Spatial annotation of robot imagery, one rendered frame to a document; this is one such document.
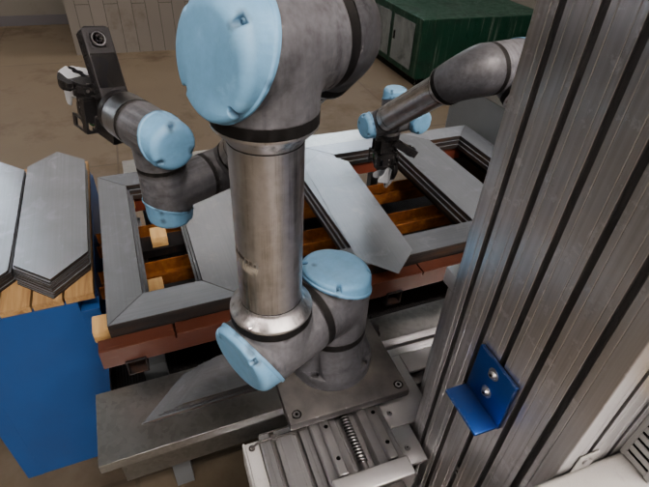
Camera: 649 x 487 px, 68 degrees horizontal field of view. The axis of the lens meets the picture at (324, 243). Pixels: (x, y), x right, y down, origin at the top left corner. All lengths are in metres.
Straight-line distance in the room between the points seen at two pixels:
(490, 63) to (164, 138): 0.72
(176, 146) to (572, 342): 0.56
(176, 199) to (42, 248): 0.87
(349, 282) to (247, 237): 0.22
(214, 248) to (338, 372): 0.71
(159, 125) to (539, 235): 0.51
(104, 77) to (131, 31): 5.35
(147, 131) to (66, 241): 0.93
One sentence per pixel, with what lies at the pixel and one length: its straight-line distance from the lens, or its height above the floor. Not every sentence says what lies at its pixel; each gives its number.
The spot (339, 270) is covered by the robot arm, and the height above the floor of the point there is 1.27.
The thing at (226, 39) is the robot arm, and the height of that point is 1.65.
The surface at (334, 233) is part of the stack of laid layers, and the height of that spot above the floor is 0.84.
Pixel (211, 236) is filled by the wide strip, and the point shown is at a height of 0.87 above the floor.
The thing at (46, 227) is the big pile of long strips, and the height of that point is 0.85.
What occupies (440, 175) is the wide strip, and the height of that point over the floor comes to 0.87.
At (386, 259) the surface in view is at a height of 0.87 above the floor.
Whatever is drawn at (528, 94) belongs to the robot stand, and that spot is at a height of 1.59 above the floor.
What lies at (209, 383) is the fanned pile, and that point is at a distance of 1.30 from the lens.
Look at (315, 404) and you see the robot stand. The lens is 0.87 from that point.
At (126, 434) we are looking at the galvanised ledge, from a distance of 1.32.
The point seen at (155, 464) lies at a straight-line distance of 1.65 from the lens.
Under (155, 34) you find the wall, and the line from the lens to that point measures 6.23.
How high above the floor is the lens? 1.76
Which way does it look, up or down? 38 degrees down
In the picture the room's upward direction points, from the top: 3 degrees clockwise
